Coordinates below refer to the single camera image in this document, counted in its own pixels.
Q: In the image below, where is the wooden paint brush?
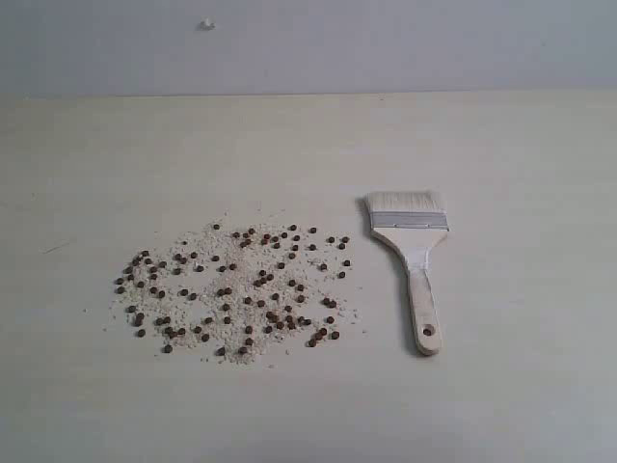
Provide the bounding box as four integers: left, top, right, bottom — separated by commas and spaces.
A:
364, 191, 449, 356

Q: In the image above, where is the pile of crumbs and pellets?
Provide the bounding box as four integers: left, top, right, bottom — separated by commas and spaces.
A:
102, 216, 362, 366

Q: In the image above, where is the small white wall fixture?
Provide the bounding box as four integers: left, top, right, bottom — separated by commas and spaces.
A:
198, 17, 216, 31

